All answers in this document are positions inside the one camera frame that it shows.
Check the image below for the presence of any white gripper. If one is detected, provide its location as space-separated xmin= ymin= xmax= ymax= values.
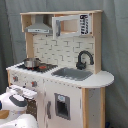
xmin=6 ymin=85 xmax=37 ymax=100

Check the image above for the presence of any white oven door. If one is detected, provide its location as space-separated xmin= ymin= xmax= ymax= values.
xmin=25 ymin=89 xmax=44 ymax=121

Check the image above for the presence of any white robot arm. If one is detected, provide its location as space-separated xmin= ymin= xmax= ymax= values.
xmin=0 ymin=85 xmax=39 ymax=128

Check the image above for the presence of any wooden toy kitchen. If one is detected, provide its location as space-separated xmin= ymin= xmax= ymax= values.
xmin=7 ymin=10 xmax=114 ymax=128

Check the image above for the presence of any red left stove knob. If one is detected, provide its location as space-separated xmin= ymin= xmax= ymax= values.
xmin=13 ymin=76 xmax=18 ymax=82

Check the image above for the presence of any red stove knob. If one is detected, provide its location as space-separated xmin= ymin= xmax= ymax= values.
xmin=31 ymin=81 xmax=37 ymax=87
xmin=13 ymin=76 xmax=18 ymax=82

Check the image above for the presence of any red right stove knob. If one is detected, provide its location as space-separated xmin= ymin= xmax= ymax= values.
xmin=31 ymin=81 xmax=37 ymax=87

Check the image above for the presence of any silver toy pot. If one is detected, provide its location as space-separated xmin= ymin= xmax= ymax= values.
xmin=23 ymin=58 xmax=41 ymax=68

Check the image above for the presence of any black toy stovetop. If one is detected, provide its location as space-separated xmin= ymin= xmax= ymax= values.
xmin=17 ymin=63 xmax=58 ymax=73

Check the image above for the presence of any grey toy sink basin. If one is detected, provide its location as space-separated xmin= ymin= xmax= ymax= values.
xmin=52 ymin=67 xmax=92 ymax=81

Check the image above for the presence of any grey range hood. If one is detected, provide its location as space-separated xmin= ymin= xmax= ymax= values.
xmin=25 ymin=15 xmax=52 ymax=34

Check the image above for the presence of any black toy faucet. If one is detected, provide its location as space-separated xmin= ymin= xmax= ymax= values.
xmin=76 ymin=50 xmax=94 ymax=70

